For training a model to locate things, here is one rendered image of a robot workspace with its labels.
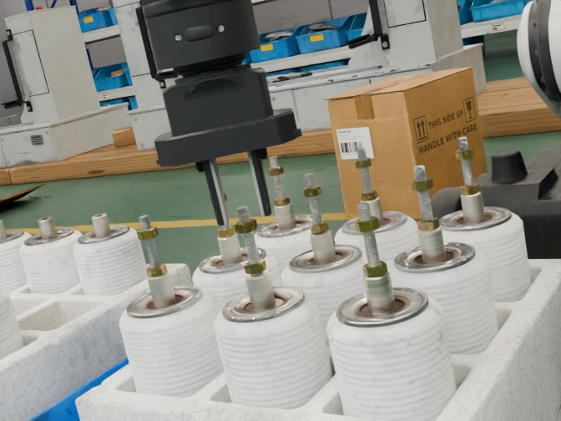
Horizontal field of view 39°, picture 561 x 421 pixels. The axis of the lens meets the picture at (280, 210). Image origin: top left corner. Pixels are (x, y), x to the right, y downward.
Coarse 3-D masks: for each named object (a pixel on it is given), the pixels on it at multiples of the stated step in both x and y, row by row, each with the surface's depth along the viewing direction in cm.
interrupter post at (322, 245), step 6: (312, 234) 80; (318, 234) 79; (324, 234) 79; (330, 234) 79; (312, 240) 79; (318, 240) 79; (324, 240) 79; (330, 240) 79; (312, 246) 80; (318, 246) 79; (324, 246) 79; (330, 246) 79; (318, 252) 79; (324, 252) 79; (330, 252) 79; (318, 258) 80; (324, 258) 79; (330, 258) 79
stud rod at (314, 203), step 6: (306, 174) 79; (312, 174) 78; (306, 180) 78; (312, 180) 78; (306, 186) 79; (312, 186) 78; (312, 198) 79; (312, 204) 79; (318, 204) 79; (312, 210) 79; (318, 210) 79; (312, 216) 79; (318, 216) 79; (318, 222) 79
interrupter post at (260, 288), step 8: (264, 272) 70; (248, 280) 70; (256, 280) 69; (264, 280) 69; (248, 288) 70; (256, 288) 69; (264, 288) 70; (272, 288) 71; (256, 296) 70; (264, 296) 70; (272, 296) 70; (256, 304) 70; (264, 304) 70; (272, 304) 70
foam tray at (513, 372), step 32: (544, 288) 80; (512, 320) 74; (544, 320) 76; (512, 352) 68; (544, 352) 76; (128, 384) 80; (224, 384) 74; (480, 384) 64; (512, 384) 67; (544, 384) 75; (96, 416) 76; (128, 416) 73; (160, 416) 71; (192, 416) 69; (224, 416) 67; (256, 416) 66; (288, 416) 65; (320, 416) 64; (448, 416) 60; (480, 416) 60; (512, 416) 67; (544, 416) 75
